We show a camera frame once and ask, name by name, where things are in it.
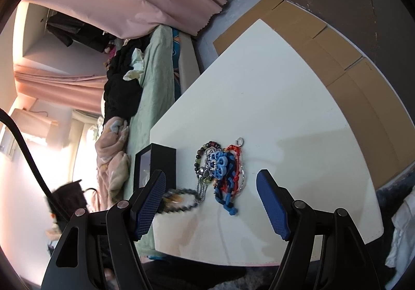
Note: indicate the black clothing pile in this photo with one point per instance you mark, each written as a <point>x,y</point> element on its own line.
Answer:
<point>120,92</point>

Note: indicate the pale green garment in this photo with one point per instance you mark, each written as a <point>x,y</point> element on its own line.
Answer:
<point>136,66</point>

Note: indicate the flat brown cardboard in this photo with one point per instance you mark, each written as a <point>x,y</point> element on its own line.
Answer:
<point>356,89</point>

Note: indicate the blue patterned mattress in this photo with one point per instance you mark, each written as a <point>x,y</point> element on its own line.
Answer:
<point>175,53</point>

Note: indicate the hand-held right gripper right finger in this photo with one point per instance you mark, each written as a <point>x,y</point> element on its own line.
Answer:
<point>272,209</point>

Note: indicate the peach fleece blanket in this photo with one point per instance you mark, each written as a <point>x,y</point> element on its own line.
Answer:
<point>110,160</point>

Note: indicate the beige bed base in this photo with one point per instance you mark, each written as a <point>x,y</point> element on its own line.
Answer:
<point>188,59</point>

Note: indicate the grey shaggy rug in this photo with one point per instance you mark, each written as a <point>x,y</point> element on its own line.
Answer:
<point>394,189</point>

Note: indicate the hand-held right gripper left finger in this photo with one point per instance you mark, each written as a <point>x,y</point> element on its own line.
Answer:
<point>147,209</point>

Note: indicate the black jewelry box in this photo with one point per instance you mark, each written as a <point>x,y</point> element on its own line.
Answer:
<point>162,160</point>

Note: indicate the hanging dark clothes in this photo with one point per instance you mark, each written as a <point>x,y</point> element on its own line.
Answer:
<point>74,30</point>

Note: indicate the white cloth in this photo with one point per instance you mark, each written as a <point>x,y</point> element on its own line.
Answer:
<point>402,238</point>

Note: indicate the green bed sheet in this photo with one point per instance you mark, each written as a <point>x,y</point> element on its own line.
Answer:
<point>152,82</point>

